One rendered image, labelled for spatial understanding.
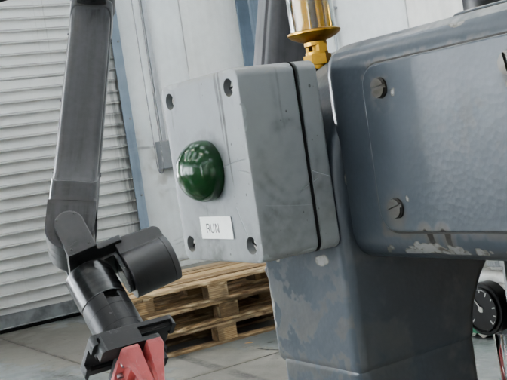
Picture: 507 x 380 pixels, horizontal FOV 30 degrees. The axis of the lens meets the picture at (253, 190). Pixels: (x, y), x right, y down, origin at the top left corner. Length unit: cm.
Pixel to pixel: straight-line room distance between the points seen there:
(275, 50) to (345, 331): 38
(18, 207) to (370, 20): 343
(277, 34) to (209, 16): 851
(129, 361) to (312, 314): 57
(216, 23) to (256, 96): 891
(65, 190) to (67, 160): 5
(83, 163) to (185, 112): 71
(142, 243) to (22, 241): 716
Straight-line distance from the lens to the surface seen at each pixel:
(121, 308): 108
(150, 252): 112
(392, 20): 821
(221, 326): 629
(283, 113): 44
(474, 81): 38
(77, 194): 115
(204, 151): 44
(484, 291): 67
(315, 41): 51
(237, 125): 43
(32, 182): 831
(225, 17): 941
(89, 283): 110
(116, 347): 103
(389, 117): 42
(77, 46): 128
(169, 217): 889
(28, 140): 833
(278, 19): 81
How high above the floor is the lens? 130
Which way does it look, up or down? 3 degrees down
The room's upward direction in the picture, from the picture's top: 8 degrees counter-clockwise
